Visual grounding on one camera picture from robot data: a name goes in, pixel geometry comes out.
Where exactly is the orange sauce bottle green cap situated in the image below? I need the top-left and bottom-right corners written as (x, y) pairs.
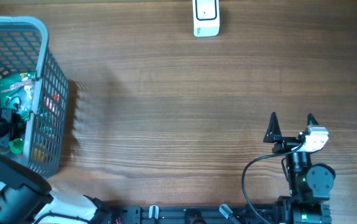
top-left (9, 138), bottom-right (24, 155)

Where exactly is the green 3M gloves packet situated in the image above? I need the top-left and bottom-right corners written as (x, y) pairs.
top-left (0, 72), bottom-right (37, 121)

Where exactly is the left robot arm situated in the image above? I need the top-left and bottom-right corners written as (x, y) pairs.
top-left (0, 110), bottom-right (113, 224)

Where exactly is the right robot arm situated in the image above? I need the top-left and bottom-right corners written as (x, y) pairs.
top-left (263, 112), bottom-right (336, 224)

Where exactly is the white barcode scanner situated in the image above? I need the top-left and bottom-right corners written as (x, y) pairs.
top-left (192, 0), bottom-right (220, 37)

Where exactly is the grey plastic mesh basket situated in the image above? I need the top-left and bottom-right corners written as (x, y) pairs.
top-left (0, 16), bottom-right (69, 178)

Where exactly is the black right camera cable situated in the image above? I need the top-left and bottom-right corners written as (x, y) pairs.
top-left (241, 142), bottom-right (305, 224)

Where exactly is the black camera cable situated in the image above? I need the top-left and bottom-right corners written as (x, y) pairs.
top-left (241, 142), bottom-right (305, 224)
top-left (35, 211), bottom-right (92, 224)

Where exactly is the black left camera cable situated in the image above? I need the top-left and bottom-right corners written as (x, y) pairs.
top-left (35, 211), bottom-right (92, 224)

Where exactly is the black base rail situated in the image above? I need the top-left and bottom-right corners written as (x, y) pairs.
top-left (103, 203), bottom-right (279, 224)

